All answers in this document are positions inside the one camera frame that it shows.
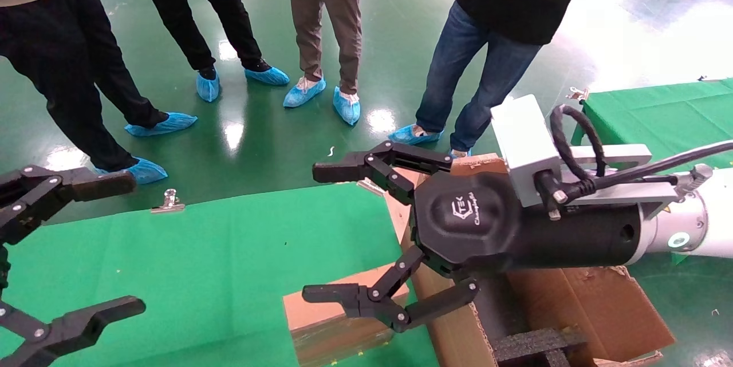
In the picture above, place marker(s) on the person in slim black trousers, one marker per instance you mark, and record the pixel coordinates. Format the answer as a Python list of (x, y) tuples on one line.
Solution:
[(183, 12)]

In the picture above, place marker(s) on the person in brown trousers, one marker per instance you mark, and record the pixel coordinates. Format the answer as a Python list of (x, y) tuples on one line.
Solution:
[(320, 6)]

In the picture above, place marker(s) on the black foam insert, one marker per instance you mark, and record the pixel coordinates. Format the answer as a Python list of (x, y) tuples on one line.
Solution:
[(532, 347)]

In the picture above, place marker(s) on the small green table cloth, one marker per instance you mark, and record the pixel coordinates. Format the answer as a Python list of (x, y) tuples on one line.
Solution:
[(664, 115)]

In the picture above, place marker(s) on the blue shoe cover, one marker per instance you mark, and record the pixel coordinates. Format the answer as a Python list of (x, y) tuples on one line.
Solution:
[(208, 87), (303, 94), (415, 135), (268, 76), (143, 170), (458, 153), (347, 106), (163, 124)]

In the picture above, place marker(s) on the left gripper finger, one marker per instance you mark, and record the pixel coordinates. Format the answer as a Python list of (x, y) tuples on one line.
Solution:
[(97, 184), (86, 318)]

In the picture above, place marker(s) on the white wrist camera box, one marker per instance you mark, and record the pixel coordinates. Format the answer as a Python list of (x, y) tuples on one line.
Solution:
[(524, 143)]

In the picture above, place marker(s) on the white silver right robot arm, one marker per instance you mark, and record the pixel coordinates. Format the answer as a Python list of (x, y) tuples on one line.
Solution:
[(701, 224)]

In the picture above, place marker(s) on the large open cardboard carton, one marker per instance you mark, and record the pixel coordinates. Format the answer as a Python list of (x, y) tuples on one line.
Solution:
[(595, 310)]

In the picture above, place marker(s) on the person in blue jeans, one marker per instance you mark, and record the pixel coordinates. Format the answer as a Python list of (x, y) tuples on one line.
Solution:
[(504, 40)]

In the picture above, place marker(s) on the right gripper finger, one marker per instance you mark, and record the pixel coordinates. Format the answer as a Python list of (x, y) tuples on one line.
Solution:
[(355, 298), (343, 171)]

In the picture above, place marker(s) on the large green table cloth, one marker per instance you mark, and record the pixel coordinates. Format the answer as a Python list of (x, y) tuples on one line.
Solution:
[(217, 264)]

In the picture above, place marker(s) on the small brown cardboard box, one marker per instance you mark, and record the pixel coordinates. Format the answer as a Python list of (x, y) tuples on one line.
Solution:
[(326, 327)]

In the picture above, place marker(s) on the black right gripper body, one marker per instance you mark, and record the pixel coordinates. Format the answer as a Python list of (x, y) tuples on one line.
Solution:
[(469, 224)]

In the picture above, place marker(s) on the person with tan shirt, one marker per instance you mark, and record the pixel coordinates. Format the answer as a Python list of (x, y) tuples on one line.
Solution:
[(63, 52)]

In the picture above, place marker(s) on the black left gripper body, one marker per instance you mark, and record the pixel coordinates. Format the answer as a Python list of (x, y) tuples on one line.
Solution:
[(3, 269)]

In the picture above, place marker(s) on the grey metal camera bracket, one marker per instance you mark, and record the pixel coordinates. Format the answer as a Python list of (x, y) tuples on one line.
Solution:
[(618, 155)]

